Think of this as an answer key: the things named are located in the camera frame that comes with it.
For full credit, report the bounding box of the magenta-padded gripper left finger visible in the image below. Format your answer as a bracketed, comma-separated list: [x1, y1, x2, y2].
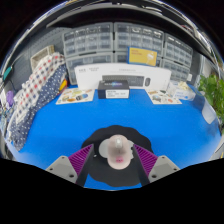
[45, 143, 95, 188]

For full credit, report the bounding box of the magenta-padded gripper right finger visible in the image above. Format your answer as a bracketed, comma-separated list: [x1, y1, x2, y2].
[132, 143, 181, 187]

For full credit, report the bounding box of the pale pink computer mouse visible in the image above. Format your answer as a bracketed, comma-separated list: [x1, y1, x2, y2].
[106, 134, 133, 171]

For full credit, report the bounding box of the black round-eyed mouse pad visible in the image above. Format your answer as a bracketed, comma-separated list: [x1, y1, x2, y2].
[80, 124, 154, 188]

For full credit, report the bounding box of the printed picture leaflet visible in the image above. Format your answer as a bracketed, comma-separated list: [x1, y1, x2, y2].
[145, 88, 183, 105]
[55, 87, 96, 106]

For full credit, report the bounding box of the clear acrylic stand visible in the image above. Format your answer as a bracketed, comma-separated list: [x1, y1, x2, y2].
[199, 99, 218, 125]

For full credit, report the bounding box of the white tissue pack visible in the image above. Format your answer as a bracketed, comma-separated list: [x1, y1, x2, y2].
[166, 80, 196, 102]

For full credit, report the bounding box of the small black product box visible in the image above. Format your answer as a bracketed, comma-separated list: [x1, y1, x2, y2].
[97, 79, 130, 100]

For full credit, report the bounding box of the checkered and dotted cloth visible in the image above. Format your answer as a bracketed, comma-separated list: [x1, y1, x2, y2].
[5, 52, 69, 153]

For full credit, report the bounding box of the long white keyboard box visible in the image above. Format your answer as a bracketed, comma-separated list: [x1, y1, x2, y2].
[73, 63, 173, 91]

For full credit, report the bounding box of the purple object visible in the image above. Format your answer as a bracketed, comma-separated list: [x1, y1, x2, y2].
[5, 90, 15, 107]

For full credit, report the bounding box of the green potted plant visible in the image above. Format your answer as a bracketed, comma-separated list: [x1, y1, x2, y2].
[198, 73, 224, 124]

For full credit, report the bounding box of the yellow card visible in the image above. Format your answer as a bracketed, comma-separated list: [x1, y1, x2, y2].
[127, 46, 158, 67]

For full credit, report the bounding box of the white wicker basket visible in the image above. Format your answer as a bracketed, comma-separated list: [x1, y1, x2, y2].
[29, 44, 55, 71]

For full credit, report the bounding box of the teal wall-hung object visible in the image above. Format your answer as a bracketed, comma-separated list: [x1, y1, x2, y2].
[2, 66, 14, 81]

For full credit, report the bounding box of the dark wall shelf unit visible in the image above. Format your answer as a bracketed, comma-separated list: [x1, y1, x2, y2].
[46, 6, 214, 58]

